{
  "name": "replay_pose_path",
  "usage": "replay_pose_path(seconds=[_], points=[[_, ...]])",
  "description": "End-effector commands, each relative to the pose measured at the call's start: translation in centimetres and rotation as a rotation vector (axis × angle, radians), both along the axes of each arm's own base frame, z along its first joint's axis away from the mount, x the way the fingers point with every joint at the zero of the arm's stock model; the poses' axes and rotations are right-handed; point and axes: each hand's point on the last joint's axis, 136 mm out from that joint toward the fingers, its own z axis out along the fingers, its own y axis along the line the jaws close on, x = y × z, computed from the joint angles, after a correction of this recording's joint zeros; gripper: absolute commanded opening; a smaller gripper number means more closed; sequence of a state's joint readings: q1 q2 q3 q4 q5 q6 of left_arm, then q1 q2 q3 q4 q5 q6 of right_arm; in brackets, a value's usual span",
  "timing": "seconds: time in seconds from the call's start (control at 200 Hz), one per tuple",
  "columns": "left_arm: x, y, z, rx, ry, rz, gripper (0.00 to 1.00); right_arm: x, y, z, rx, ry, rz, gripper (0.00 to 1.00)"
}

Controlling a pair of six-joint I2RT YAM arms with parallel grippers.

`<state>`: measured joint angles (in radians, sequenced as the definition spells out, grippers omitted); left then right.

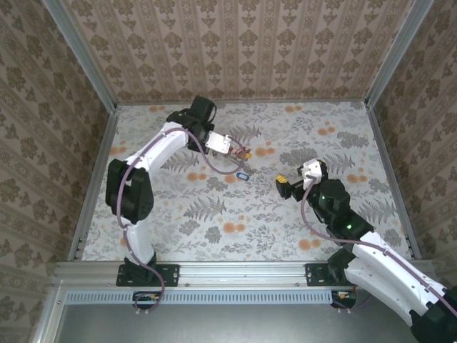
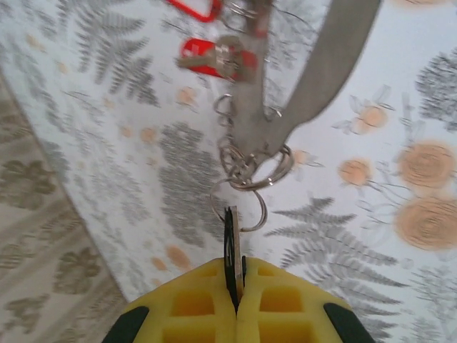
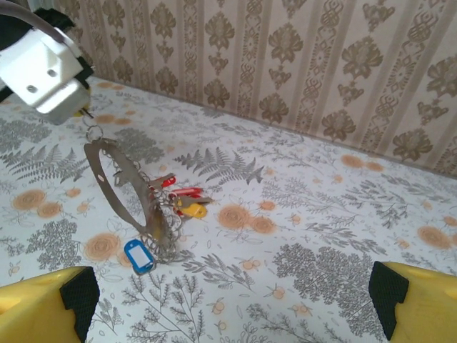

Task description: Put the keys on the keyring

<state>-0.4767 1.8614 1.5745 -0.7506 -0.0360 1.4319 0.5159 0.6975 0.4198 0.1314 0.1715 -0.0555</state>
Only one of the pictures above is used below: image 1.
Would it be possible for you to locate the floral table mat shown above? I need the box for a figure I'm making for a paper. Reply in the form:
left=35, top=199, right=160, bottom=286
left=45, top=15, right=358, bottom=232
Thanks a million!
left=81, top=102, right=411, bottom=262

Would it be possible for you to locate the grey metal panel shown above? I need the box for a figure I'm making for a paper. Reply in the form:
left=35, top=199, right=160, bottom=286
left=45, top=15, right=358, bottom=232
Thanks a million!
left=53, top=303, right=442, bottom=343

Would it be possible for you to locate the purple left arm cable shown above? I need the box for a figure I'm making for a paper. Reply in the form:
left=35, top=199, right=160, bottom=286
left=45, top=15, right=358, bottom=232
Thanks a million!
left=116, top=130, right=251, bottom=316

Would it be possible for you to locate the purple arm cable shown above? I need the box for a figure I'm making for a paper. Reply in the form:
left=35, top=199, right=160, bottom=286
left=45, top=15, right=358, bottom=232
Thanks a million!
left=301, top=177, right=457, bottom=319
left=116, top=130, right=251, bottom=316

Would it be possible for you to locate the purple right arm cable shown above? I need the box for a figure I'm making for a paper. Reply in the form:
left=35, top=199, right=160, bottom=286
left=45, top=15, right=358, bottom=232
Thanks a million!
left=301, top=177, right=457, bottom=319

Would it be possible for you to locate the aluminium side rail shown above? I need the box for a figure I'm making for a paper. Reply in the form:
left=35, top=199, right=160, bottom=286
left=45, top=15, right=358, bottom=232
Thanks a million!
left=34, top=106, right=121, bottom=343
left=366, top=103, right=457, bottom=343

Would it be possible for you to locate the aluminium back rail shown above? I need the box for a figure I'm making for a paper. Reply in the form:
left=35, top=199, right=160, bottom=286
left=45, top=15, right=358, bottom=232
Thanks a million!
left=116, top=99, right=368, bottom=106

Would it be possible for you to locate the small wire connector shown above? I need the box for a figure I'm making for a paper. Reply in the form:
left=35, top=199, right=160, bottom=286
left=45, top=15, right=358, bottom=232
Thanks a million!
left=134, top=291, right=169, bottom=310
left=331, top=289, right=360, bottom=309

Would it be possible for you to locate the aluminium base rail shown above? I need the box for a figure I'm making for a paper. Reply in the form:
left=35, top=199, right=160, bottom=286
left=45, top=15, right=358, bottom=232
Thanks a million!
left=51, top=260, right=433, bottom=289

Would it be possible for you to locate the grey slotted cable duct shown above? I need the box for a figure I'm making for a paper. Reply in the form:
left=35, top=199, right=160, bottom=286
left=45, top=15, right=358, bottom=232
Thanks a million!
left=66, top=289, right=335, bottom=305

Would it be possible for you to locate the aluminium frame post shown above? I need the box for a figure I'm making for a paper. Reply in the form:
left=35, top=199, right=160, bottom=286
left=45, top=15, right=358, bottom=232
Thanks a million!
left=41, top=0, right=119, bottom=112
left=364, top=0, right=435, bottom=108

